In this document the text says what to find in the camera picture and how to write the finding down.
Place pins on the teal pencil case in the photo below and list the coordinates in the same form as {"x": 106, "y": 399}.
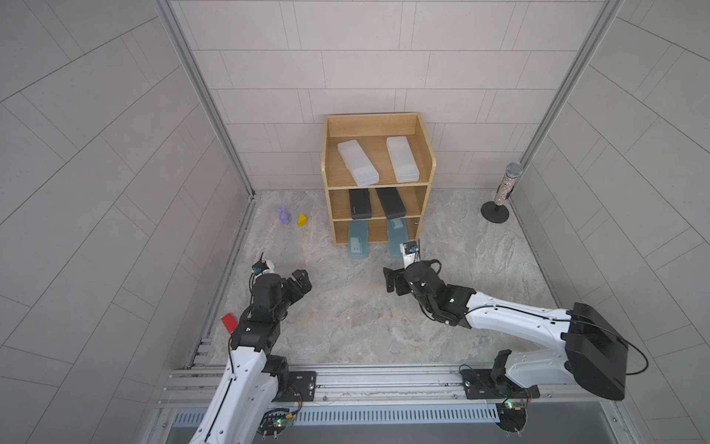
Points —
{"x": 398, "y": 234}
{"x": 358, "y": 239}

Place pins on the circuit board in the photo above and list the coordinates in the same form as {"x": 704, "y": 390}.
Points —
{"x": 511, "y": 419}
{"x": 275, "y": 422}

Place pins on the black pencil case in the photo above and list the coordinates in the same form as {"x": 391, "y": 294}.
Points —
{"x": 391, "y": 203}
{"x": 360, "y": 204}

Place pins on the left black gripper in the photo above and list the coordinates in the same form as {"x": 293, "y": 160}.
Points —
{"x": 303, "y": 283}

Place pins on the glitter microphone on stand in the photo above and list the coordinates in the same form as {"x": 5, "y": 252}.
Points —
{"x": 495, "y": 211}

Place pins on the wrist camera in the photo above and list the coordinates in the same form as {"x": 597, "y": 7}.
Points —
{"x": 262, "y": 267}
{"x": 410, "y": 253}

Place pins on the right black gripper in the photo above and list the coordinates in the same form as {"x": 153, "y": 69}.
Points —
{"x": 399, "y": 276}

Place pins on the translucent white case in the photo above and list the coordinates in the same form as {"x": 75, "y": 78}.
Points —
{"x": 402, "y": 159}
{"x": 358, "y": 163}

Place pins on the wooden three-tier shelf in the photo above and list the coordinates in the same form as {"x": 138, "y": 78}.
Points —
{"x": 371, "y": 132}

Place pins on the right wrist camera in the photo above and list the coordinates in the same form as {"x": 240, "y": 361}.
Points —
{"x": 410, "y": 253}

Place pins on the purple rabbit toy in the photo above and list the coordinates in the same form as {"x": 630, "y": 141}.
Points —
{"x": 283, "y": 215}

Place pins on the red block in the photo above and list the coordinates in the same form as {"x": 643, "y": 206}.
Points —
{"x": 230, "y": 323}

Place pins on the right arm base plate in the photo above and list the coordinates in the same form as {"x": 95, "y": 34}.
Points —
{"x": 478, "y": 384}

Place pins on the aluminium rail frame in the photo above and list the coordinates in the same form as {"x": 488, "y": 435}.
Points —
{"x": 395, "y": 394}

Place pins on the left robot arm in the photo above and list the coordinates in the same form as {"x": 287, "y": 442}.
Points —
{"x": 254, "y": 397}

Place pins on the left circuit board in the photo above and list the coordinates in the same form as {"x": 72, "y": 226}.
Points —
{"x": 275, "y": 422}

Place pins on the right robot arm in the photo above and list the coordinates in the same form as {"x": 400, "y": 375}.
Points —
{"x": 578, "y": 346}

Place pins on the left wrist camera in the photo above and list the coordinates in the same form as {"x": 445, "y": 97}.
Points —
{"x": 262, "y": 267}

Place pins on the right circuit board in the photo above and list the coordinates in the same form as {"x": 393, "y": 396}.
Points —
{"x": 511, "y": 419}

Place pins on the yellow triangular block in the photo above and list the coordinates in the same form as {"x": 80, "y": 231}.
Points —
{"x": 302, "y": 220}

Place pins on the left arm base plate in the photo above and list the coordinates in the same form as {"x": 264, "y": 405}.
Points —
{"x": 297, "y": 386}

